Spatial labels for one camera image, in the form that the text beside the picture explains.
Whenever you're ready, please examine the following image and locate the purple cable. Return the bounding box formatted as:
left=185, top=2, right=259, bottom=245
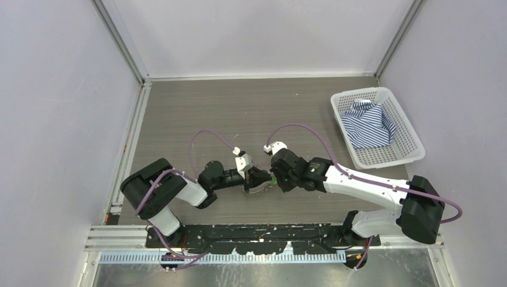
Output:
left=264, top=123, right=463, bottom=225
left=135, top=129, right=242, bottom=270

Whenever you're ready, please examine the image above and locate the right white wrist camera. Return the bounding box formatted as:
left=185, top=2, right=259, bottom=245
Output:
left=263, top=141, right=287, bottom=156

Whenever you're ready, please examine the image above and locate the aluminium frame rail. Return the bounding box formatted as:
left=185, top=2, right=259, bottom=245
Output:
left=78, top=77, right=152, bottom=286

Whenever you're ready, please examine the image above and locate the blue striped shirt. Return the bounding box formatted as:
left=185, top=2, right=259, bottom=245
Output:
left=340, top=99, right=396, bottom=149

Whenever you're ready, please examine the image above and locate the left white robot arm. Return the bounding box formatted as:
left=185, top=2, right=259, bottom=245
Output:
left=120, top=158, right=273, bottom=248

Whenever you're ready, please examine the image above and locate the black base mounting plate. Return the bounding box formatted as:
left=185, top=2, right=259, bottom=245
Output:
left=145, top=224, right=369, bottom=256

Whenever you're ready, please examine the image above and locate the numbered metal key ring disc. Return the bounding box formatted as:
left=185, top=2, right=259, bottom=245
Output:
left=240, top=164, right=276, bottom=196

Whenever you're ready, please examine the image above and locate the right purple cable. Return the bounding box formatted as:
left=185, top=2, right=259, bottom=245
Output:
left=264, top=123, right=463, bottom=225

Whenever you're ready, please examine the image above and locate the white plastic basket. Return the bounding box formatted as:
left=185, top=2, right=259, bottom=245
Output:
left=330, top=87, right=425, bottom=169

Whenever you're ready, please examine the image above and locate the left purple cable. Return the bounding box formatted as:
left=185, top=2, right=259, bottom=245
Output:
left=135, top=129, right=242, bottom=270

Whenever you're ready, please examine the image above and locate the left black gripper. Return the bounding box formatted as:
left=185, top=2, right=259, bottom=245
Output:
left=212, top=165, right=271, bottom=192

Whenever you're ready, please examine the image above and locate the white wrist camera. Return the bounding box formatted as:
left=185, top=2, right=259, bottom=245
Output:
left=263, top=141, right=287, bottom=156
left=232, top=146, right=254, bottom=179

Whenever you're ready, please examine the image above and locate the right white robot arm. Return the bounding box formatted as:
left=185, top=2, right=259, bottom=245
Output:
left=270, top=148, right=445, bottom=246

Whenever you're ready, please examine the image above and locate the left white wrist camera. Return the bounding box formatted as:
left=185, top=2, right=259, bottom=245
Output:
left=232, top=146, right=254, bottom=179

